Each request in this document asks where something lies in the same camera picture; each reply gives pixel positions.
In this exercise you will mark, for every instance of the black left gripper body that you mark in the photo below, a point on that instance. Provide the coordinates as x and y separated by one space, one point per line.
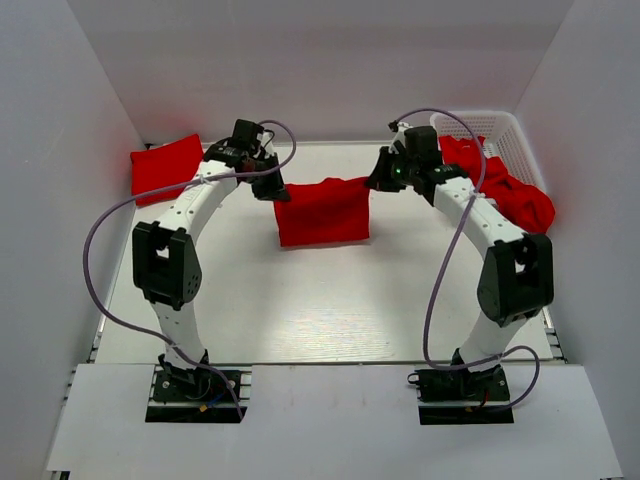
267 186

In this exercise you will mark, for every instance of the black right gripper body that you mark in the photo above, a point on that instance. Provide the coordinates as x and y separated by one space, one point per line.
397 170

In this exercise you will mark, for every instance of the red t shirt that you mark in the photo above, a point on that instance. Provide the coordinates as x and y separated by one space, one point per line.
333 211
171 164
523 204

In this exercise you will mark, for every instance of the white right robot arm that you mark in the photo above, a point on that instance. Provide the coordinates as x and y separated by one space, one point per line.
516 279

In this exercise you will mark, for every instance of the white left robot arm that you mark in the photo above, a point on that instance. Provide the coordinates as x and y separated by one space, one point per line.
166 267

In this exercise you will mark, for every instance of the white plastic laundry basket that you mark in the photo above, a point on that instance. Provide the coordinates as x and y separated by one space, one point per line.
494 133

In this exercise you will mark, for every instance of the red t shirt in basket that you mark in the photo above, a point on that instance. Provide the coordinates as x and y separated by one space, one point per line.
523 204

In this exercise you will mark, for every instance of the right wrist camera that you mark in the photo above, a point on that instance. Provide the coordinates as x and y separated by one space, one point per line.
398 141

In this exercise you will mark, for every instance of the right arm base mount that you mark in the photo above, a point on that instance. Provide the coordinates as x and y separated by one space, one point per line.
447 398

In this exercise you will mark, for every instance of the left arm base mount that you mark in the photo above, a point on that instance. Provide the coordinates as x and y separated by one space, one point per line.
174 402

